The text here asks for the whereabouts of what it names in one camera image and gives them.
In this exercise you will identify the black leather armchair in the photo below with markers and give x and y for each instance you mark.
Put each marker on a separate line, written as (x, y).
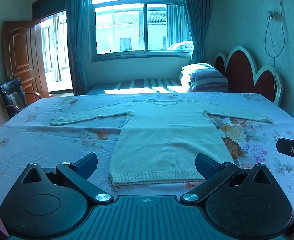
(11, 92)

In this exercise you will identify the balcony window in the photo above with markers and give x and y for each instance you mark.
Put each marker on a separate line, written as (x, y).
(47, 45)

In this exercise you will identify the large sliding window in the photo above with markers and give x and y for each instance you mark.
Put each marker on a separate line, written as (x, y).
(129, 30)

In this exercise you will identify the white sheer curtain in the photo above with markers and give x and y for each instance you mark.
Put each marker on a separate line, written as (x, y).
(57, 50)

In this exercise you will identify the striped pillow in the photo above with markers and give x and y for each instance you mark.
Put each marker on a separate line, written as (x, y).
(209, 80)

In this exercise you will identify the floral tablecloth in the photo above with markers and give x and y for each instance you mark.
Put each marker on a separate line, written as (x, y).
(49, 142)

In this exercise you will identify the bedding on window sill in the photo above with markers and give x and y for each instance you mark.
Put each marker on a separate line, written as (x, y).
(180, 45)

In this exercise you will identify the brown wooden door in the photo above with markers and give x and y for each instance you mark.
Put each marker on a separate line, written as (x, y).
(19, 52)

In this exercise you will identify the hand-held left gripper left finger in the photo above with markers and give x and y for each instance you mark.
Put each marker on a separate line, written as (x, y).
(87, 164)

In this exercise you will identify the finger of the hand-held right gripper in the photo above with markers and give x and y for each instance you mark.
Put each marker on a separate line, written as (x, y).
(286, 147)

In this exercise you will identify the teal curtain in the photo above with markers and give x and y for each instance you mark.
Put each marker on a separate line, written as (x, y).
(196, 17)
(75, 42)

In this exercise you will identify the wall socket with charger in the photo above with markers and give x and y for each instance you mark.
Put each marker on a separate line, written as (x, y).
(273, 15)

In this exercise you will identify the red and white headboard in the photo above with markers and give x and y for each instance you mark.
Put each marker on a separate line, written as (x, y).
(241, 70)

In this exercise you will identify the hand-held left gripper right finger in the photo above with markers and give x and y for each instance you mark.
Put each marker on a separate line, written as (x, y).
(206, 166)

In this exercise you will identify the cream knitted sweater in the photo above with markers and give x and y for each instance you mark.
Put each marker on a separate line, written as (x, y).
(161, 140)

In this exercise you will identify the bed with striped sheet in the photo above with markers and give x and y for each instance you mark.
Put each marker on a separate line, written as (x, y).
(142, 85)

